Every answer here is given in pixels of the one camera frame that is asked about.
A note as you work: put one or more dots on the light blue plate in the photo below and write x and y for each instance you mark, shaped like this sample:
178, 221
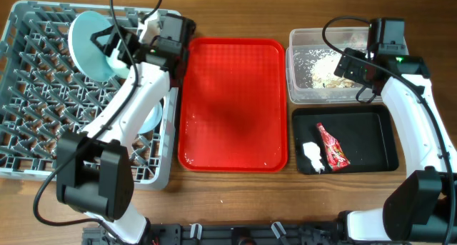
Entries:
87, 57

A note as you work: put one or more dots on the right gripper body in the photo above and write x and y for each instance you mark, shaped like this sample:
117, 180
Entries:
354, 69

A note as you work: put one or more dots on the red plastic tray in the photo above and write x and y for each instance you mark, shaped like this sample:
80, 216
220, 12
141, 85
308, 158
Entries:
234, 107

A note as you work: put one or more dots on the food leftovers rice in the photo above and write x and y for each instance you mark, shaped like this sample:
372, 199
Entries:
314, 69

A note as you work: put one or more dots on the black plastic tray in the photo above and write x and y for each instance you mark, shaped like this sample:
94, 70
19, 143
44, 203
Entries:
364, 133

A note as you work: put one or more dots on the white tissue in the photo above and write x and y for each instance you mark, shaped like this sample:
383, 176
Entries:
313, 153

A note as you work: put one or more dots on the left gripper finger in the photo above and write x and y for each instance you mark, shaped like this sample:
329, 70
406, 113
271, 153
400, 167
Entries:
101, 33
103, 48

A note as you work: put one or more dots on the clear plastic bin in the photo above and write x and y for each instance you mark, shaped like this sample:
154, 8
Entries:
341, 37

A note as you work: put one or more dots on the red snack wrapper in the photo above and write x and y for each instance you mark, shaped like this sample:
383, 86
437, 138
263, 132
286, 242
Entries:
336, 158

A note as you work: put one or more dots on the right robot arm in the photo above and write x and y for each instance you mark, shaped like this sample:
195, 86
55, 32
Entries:
423, 207

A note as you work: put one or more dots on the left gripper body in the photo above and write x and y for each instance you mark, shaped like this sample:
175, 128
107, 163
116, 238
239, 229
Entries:
132, 45

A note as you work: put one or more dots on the green bowl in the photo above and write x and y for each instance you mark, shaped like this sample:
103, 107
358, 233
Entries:
117, 67

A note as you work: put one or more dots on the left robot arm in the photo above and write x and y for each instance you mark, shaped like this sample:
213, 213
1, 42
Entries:
93, 171

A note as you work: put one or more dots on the grey dishwasher rack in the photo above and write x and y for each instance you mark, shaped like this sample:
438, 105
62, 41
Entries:
43, 94

